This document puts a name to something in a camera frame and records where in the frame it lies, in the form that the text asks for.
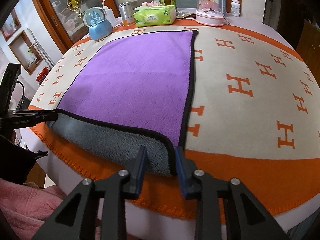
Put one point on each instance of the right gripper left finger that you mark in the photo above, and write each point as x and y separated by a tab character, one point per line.
75	217

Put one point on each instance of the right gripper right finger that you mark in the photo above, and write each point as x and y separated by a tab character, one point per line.
245	216

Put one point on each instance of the purple and grey towel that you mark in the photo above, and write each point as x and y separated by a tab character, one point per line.
135	91

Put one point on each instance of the pink fleece clothing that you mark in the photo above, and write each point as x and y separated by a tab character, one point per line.
26	207

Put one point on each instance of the red lidded jar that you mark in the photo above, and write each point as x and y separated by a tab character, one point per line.
42	75

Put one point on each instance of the blue castle snow globe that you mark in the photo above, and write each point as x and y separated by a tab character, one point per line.
95	19

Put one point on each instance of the white gooseneck lamp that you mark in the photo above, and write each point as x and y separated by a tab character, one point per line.
109	14

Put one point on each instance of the silver orange drink can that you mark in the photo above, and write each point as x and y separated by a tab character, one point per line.
126	13

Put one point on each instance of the green tissue pack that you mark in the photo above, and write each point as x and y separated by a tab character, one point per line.
157	15

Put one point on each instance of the pink flower ornament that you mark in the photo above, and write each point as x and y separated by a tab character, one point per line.
150	4

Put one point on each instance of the pink glass dome music box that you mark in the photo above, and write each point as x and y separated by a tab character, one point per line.
211	12

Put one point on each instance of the white pill bottle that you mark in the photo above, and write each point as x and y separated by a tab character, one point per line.
235	8

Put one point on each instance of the pill blister pack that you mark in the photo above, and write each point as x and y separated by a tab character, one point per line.
183	14

